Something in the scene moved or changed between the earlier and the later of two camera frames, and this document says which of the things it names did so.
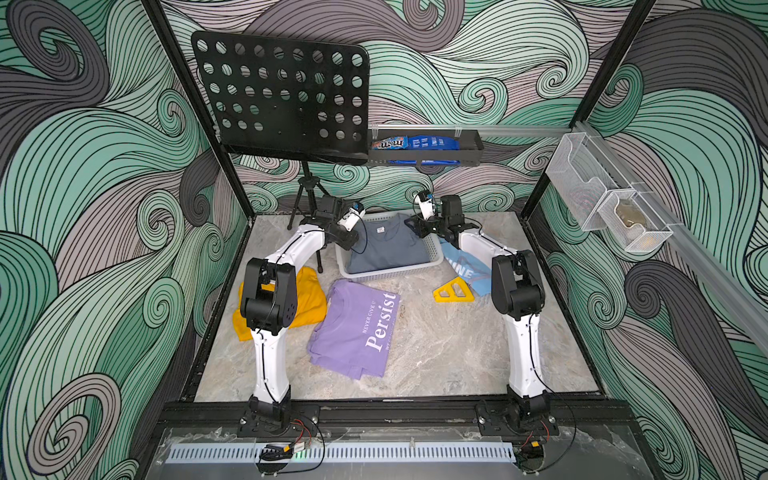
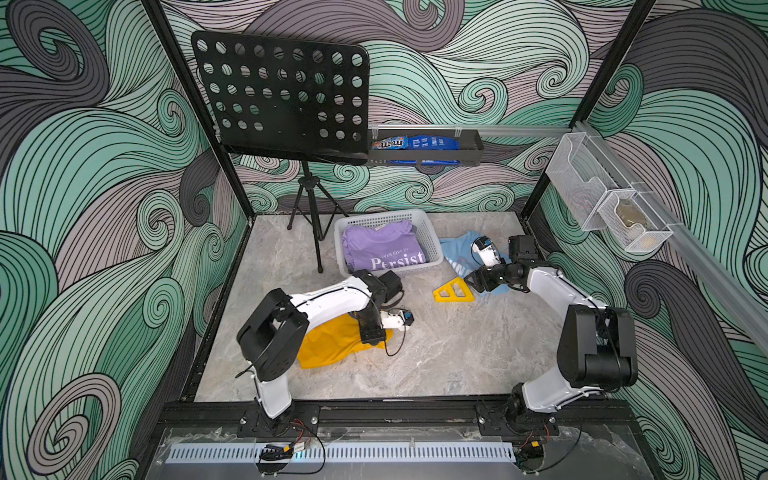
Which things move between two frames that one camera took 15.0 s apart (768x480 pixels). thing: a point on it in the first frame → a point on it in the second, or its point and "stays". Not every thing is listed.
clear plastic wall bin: (581, 177) stays
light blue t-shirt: (477, 275) stays
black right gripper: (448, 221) → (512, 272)
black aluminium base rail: (194, 418) stays
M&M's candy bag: (391, 143) stays
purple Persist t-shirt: (355, 331) → (383, 246)
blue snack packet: (433, 142) stays
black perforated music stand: (296, 99) stays
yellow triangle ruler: (453, 297) stays
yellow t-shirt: (311, 306) → (337, 336)
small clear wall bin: (635, 223) stays
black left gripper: (348, 245) → (371, 338)
